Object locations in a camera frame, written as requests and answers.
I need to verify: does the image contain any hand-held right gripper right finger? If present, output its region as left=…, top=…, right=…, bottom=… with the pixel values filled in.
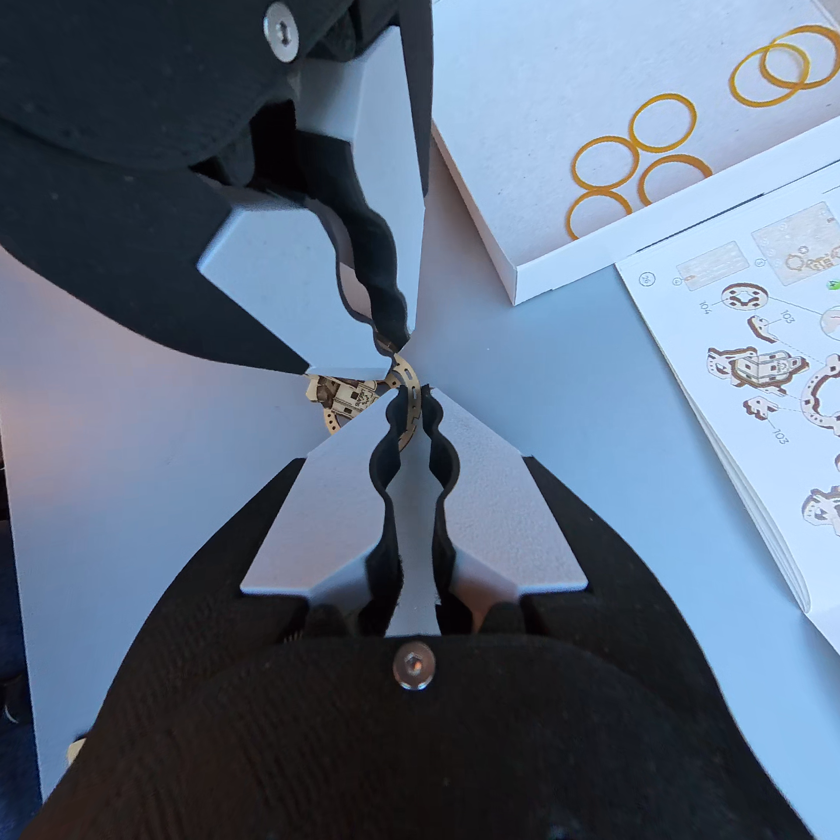
left=421, top=386, right=589, bottom=636

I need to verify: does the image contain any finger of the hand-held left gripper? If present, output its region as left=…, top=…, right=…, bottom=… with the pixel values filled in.
left=197, top=204, right=396, bottom=378
left=289, top=25, right=426, bottom=352

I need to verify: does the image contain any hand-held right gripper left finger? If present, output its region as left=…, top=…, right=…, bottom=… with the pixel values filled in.
left=239, top=386, right=403, bottom=636

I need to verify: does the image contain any wooden robot figure model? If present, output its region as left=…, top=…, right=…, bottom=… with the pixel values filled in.
left=305, top=335, right=409, bottom=434

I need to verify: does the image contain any curved wooden arc part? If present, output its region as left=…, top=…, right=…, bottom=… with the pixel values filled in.
left=384, top=354, right=422, bottom=454

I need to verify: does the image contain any white cardboard box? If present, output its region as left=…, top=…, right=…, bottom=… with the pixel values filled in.
left=430, top=0, right=840, bottom=306

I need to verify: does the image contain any group of yellow rubber bands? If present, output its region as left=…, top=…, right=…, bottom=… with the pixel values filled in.
left=566, top=25, right=840, bottom=240

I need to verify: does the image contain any white instruction booklet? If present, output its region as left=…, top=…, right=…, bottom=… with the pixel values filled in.
left=616, top=157, right=840, bottom=657

